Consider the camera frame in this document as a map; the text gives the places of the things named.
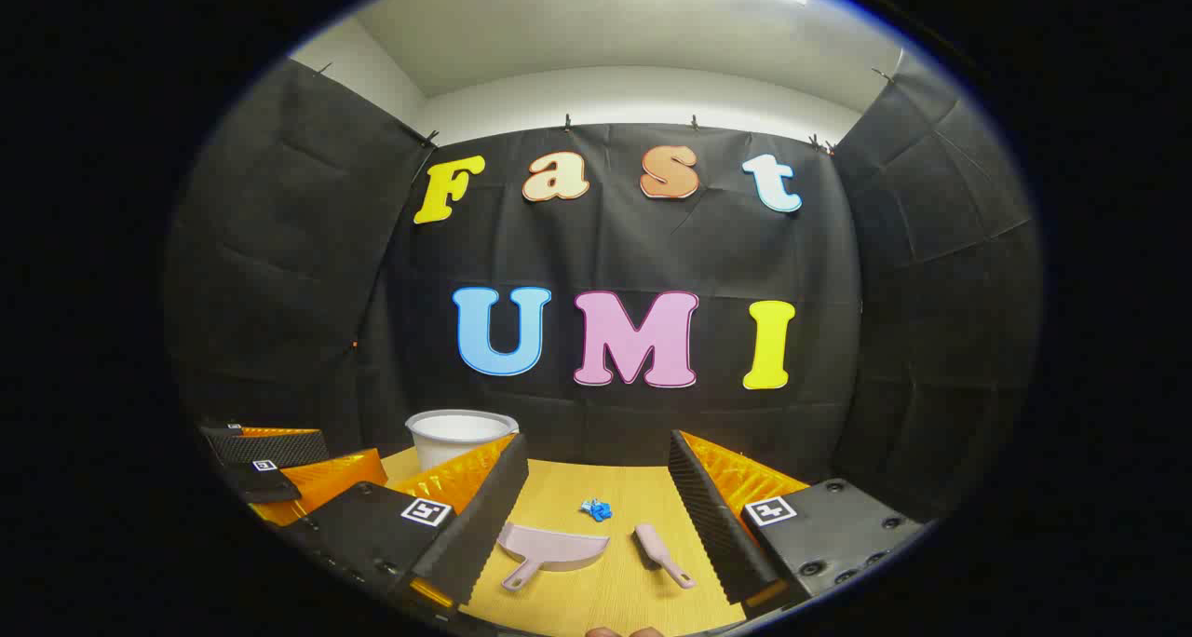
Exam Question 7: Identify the black backdrop cloth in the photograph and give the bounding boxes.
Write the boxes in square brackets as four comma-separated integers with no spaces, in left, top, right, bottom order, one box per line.
[163,55,1042,526]

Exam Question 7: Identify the pale pink dustpan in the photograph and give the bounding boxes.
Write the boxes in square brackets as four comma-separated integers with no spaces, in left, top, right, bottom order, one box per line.
[495,522,611,591]

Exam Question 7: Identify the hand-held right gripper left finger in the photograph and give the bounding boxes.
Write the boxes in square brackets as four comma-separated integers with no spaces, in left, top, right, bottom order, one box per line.
[279,432,530,615]

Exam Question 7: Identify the white ribbed garbage bin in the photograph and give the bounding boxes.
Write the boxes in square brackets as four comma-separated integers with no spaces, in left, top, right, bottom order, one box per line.
[406,410,520,473]

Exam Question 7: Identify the small pale pink broom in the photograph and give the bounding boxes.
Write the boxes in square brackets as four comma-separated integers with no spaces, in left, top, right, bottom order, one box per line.
[634,523,697,590]

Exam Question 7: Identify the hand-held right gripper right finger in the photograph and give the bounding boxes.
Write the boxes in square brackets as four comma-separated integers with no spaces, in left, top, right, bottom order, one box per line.
[668,429,925,619]

